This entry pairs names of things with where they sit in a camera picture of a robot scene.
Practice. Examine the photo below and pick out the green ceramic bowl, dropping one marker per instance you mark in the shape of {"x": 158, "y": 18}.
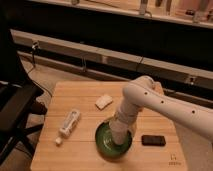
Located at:
{"x": 105, "y": 144}

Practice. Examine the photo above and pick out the white plastic bottle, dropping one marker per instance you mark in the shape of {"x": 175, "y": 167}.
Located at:
{"x": 67, "y": 126}

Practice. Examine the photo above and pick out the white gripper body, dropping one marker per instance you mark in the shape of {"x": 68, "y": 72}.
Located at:
{"x": 122, "y": 122}

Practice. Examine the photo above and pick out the white sponge block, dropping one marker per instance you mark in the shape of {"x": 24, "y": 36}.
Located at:
{"x": 103, "y": 101}

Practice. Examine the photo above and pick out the black office chair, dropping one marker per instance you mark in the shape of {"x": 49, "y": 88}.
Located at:
{"x": 18, "y": 95}

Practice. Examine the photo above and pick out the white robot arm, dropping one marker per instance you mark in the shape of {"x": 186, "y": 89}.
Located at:
{"x": 140, "y": 93}

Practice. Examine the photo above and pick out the black phone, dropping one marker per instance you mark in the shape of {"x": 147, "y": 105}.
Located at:
{"x": 153, "y": 140}

